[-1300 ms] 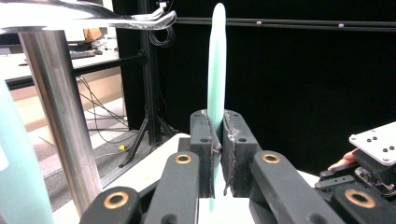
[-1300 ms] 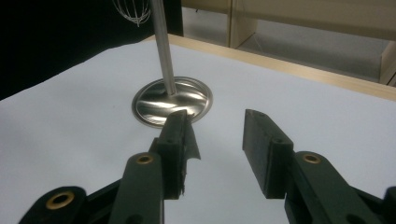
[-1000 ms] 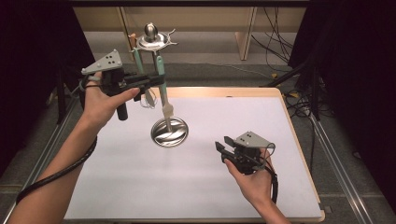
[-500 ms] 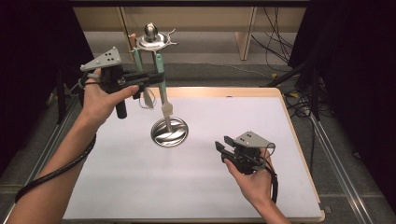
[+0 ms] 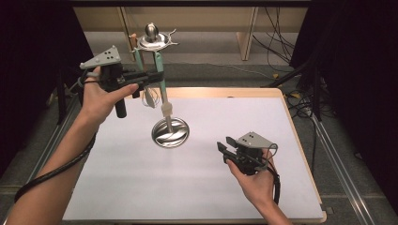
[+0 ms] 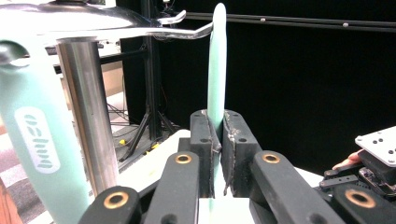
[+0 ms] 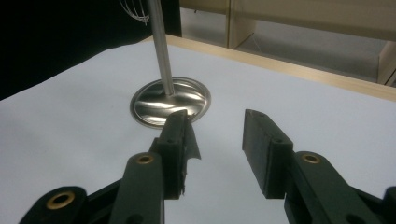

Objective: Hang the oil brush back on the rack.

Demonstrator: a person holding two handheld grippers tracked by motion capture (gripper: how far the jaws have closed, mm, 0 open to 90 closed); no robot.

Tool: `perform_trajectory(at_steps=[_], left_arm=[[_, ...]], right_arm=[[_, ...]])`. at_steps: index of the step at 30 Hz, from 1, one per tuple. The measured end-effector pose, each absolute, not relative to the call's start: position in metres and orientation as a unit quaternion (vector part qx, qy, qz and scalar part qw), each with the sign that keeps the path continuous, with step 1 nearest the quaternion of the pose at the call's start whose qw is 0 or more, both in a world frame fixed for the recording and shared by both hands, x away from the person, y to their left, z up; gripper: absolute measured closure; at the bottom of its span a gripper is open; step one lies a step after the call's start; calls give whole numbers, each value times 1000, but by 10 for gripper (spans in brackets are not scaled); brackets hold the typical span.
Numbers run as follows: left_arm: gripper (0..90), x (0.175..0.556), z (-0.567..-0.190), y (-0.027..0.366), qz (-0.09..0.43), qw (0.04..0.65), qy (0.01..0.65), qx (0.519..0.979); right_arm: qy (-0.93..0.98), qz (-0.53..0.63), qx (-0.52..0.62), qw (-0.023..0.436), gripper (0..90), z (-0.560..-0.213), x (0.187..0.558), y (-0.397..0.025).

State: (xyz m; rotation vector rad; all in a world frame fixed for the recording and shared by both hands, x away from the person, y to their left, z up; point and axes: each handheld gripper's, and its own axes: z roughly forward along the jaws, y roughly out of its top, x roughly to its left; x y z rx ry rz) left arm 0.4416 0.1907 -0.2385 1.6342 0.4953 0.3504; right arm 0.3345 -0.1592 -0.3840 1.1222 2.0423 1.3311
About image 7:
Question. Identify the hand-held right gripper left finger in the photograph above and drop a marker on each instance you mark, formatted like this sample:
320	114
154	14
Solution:
174	149

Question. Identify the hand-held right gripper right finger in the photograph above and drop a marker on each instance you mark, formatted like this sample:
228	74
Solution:
264	155

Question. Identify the steel utensil rack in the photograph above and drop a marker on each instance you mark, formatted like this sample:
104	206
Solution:
162	46

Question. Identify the white table cover sheet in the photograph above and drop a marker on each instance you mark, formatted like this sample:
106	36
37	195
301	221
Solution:
280	93

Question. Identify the light wooden shelf unit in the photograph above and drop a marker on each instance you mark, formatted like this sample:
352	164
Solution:
311	18

